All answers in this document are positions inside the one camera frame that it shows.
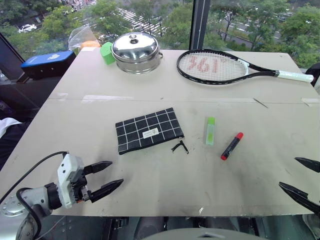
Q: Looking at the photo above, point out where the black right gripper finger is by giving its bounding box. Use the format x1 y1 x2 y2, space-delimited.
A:
278 181 320 216
294 156 320 174

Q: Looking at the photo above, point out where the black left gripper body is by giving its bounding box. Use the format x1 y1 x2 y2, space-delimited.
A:
70 166 93 204

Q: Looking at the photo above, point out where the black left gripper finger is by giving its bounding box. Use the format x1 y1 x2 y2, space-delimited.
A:
83 160 114 175
89 178 125 204

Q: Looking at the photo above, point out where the black grid pencil pouch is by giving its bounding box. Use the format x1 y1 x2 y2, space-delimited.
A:
115 107 190 156

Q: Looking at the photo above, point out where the black red-capped marker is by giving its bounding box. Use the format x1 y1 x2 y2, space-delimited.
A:
220 132 245 161

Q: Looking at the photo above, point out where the white cloth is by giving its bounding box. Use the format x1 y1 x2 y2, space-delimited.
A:
0 117 23 139

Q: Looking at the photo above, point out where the green glue stick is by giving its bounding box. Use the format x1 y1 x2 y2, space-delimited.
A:
205 116 216 146

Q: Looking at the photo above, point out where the green plastic block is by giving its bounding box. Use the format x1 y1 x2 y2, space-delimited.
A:
99 41 117 66

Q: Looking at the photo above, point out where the blue black box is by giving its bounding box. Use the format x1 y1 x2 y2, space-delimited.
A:
20 50 77 80

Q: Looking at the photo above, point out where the stainless steel lidded pot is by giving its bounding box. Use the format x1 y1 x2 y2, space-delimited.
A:
111 31 164 75

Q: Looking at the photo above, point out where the clear plastic bag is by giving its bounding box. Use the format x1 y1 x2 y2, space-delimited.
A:
67 25 101 54

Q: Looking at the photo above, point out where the black white tennis racket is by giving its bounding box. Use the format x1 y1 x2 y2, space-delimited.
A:
176 49 315 85

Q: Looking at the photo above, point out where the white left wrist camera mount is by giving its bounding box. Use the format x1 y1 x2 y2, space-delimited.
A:
57 153 86 209

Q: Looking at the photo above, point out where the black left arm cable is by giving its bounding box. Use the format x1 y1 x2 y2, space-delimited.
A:
0 150 69 204

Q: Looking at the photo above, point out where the black window frame post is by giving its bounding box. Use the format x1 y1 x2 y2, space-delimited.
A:
189 0 211 51

